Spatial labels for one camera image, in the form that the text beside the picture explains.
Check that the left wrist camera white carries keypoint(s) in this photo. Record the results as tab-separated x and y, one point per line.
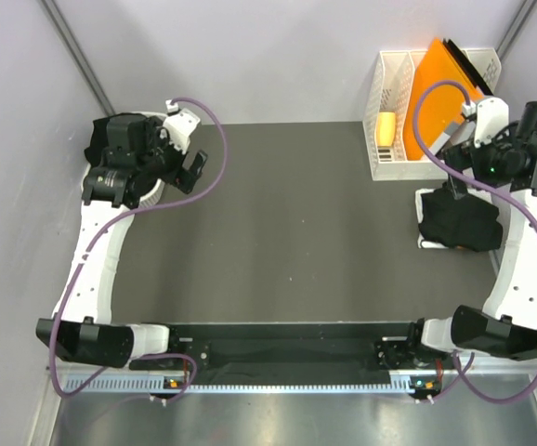
180	124

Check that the folded white daisy t-shirt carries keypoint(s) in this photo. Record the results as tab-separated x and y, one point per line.
435	218

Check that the yellow sponge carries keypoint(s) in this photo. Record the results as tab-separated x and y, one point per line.
385	129

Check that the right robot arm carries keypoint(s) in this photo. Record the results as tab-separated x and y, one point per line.
506	325

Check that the white grey binder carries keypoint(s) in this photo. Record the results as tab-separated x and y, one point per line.
454	134

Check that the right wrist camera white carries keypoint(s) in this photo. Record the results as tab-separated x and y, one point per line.
491	116

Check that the dark grey table mat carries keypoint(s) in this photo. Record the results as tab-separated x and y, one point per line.
292	228

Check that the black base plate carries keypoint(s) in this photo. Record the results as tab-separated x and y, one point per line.
299	353

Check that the white laundry basket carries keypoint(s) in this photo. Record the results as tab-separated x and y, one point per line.
123	181

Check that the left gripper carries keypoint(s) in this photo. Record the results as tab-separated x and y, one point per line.
185	180

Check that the grey cable duct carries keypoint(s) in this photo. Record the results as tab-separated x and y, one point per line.
164	384

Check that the black daisy print t-shirt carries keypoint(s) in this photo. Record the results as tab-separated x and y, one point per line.
101	147

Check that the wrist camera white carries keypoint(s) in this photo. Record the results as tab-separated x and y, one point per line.
491	116
180	124

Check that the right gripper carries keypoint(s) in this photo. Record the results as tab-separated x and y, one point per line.
464	155

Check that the orange folder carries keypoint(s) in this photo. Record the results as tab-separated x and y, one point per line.
442	106

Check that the black folder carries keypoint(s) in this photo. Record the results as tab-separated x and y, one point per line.
467	67

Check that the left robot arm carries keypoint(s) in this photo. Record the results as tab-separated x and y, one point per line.
86	333

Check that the white file organizer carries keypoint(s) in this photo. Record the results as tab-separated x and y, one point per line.
391	93

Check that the black brushstroke print t-shirt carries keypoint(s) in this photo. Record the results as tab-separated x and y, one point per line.
476	226

